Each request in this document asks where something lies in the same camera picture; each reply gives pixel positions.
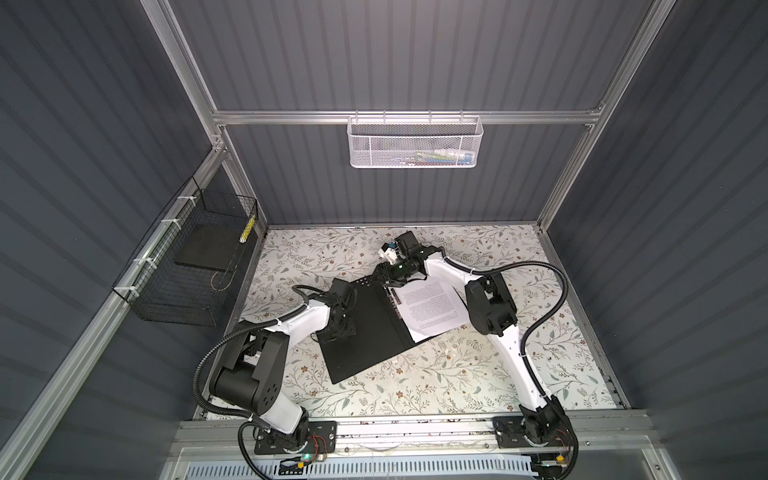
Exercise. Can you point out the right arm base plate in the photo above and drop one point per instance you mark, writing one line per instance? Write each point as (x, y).
(518, 431)

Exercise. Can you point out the black pad in basket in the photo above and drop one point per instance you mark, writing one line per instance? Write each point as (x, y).
(209, 247)

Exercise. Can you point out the orange folder black inside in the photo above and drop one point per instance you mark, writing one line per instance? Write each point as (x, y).
(381, 334)

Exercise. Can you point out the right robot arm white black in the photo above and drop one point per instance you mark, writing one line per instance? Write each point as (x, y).
(493, 313)

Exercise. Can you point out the black wire mesh basket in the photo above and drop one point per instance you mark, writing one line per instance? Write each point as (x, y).
(158, 290)

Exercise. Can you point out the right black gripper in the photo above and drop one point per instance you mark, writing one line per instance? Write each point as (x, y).
(387, 267)

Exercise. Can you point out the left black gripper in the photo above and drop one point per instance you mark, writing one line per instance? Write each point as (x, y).
(351, 329)

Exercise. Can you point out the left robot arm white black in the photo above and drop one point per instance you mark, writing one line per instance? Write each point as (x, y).
(252, 359)

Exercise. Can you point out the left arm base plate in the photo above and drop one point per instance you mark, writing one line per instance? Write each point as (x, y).
(310, 437)

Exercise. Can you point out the pens in white basket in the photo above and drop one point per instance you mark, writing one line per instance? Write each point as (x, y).
(440, 157)

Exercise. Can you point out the white wire mesh basket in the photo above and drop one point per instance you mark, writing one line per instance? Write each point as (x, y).
(378, 142)

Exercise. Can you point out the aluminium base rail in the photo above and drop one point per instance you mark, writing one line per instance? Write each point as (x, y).
(441, 433)

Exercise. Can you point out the metal folder clip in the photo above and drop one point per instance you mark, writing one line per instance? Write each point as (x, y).
(396, 299)

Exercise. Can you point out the yellow marker pen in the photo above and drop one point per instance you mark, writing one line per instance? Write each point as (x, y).
(248, 228)

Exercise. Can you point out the floral table mat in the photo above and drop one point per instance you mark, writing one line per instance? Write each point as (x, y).
(458, 372)

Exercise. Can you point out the printed paper sheet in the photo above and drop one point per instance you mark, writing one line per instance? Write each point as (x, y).
(430, 308)

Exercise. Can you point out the white vented cover strip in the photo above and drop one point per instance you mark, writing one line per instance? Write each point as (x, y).
(400, 467)

